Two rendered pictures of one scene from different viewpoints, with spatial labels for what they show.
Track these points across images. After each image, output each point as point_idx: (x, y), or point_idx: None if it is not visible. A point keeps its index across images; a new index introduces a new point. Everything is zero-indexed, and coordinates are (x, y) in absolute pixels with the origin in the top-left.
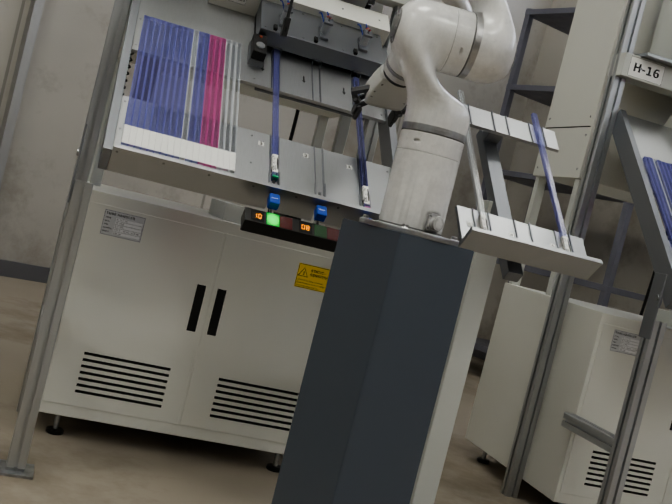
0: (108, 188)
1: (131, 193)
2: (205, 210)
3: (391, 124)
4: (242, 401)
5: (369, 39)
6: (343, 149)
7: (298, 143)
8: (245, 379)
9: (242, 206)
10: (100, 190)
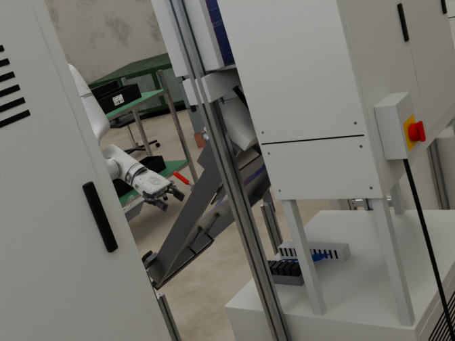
0: (396, 217)
1: (404, 226)
2: (408, 260)
3: (162, 210)
4: None
5: (204, 138)
6: (290, 232)
7: (211, 209)
8: None
9: (282, 247)
10: (323, 213)
